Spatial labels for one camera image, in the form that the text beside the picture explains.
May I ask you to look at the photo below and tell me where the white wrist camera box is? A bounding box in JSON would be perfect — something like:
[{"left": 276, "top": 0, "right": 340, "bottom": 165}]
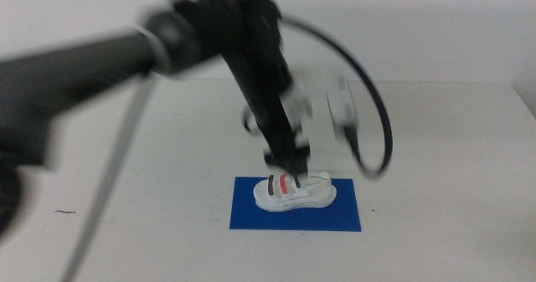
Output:
[{"left": 287, "top": 75, "right": 360, "bottom": 151}]

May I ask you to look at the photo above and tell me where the blue rectangular mat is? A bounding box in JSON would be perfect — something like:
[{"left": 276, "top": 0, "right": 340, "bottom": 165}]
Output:
[{"left": 229, "top": 176, "right": 363, "bottom": 233}]

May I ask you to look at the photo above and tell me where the grey thin cable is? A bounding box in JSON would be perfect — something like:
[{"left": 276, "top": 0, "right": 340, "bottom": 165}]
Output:
[{"left": 59, "top": 74, "right": 157, "bottom": 282}]

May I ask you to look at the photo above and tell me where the black looping cable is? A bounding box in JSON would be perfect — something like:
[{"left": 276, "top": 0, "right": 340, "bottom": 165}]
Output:
[{"left": 279, "top": 15, "right": 394, "bottom": 180}]

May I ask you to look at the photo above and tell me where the white shoe with striped straps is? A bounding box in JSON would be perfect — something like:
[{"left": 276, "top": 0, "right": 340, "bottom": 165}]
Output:
[{"left": 252, "top": 171, "right": 338, "bottom": 213}]

